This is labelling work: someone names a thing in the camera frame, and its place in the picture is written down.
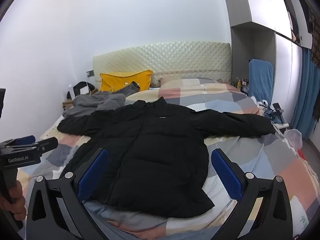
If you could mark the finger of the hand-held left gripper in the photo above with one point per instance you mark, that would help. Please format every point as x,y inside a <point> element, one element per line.
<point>26,139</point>
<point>46,143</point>

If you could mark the black puffer jacket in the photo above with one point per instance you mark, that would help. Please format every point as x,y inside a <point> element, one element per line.
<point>155,155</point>

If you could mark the black bag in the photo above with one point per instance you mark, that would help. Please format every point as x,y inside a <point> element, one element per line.
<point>78,86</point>

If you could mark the grey wardrobe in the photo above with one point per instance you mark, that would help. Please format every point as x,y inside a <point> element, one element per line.
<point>282,67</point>

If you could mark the dark grey garment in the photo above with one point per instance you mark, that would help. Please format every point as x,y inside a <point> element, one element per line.
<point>130,88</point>

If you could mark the grey hoodie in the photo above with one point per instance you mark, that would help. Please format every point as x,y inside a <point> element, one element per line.
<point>100,102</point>

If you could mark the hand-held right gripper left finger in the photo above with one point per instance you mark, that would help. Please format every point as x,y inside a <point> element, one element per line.
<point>93,172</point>

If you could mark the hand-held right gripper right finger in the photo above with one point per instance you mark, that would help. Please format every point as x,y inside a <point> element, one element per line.
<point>226,172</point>

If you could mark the person's left hand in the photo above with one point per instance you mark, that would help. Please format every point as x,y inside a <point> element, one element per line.
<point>18,205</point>

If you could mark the wall switch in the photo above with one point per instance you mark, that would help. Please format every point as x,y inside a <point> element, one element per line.
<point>89,73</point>

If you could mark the dark bottle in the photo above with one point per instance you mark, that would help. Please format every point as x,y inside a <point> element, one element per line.
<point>245,83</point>

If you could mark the brown patterned cloth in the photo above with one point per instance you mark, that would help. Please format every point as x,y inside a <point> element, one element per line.
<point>315,35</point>

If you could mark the yellow pillow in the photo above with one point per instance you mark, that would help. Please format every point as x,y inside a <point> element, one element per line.
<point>120,78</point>

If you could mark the pastel checked quilt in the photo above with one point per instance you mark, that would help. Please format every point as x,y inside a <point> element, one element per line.
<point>250,160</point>

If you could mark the wooden nightstand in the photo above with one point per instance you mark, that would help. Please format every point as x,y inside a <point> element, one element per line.
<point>67,103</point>

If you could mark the blue curtain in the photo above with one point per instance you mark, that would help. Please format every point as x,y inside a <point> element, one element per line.
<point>307,92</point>

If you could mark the cream quilted headboard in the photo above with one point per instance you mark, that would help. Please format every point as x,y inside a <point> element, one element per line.
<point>175,60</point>

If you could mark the pale patterned pillow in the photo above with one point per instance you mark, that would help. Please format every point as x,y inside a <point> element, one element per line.
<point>170,80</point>

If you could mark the yellow bottle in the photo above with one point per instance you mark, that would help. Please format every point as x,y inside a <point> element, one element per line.
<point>239,83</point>

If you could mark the light blue cloth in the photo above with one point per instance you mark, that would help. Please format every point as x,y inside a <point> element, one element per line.
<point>112,230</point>

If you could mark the small white table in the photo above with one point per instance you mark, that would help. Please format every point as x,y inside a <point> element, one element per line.
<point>281,125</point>

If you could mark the white plastic bag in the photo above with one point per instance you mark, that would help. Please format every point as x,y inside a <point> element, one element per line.
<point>293,137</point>

